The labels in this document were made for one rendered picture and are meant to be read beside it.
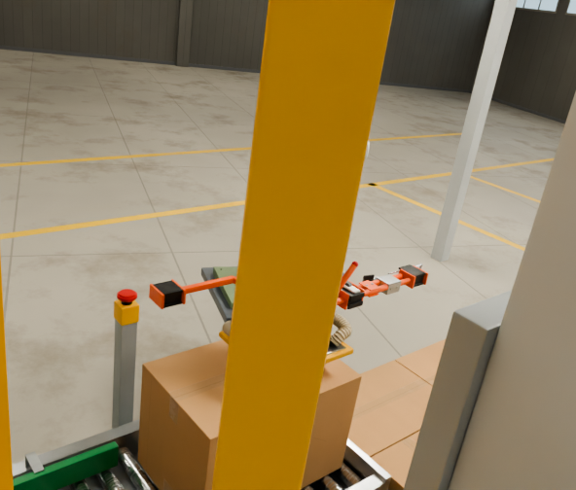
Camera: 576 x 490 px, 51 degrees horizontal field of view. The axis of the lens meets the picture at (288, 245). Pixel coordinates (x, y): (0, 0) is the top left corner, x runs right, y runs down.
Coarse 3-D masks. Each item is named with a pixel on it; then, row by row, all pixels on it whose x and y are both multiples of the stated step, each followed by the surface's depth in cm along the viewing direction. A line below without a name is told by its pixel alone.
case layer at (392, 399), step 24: (408, 360) 288; (432, 360) 291; (360, 384) 264; (384, 384) 267; (408, 384) 269; (432, 384) 272; (360, 408) 249; (384, 408) 251; (408, 408) 253; (360, 432) 235; (384, 432) 237; (408, 432) 239; (384, 456) 224; (408, 456) 226
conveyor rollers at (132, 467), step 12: (120, 456) 207; (132, 456) 207; (132, 468) 202; (348, 468) 216; (84, 480) 194; (108, 480) 195; (132, 480) 199; (144, 480) 197; (324, 480) 209; (348, 480) 212; (360, 480) 210
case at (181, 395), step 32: (192, 352) 198; (224, 352) 201; (160, 384) 181; (192, 384) 183; (352, 384) 198; (160, 416) 185; (192, 416) 170; (320, 416) 193; (352, 416) 206; (160, 448) 189; (192, 448) 171; (320, 448) 201; (160, 480) 192; (192, 480) 174
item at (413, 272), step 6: (402, 270) 226; (408, 270) 226; (414, 270) 227; (420, 270) 228; (408, 276) 224; (414, 276) 222; (420, 276) 226; (426, 276) 227; (414, 282) 225; (420, 282) 228
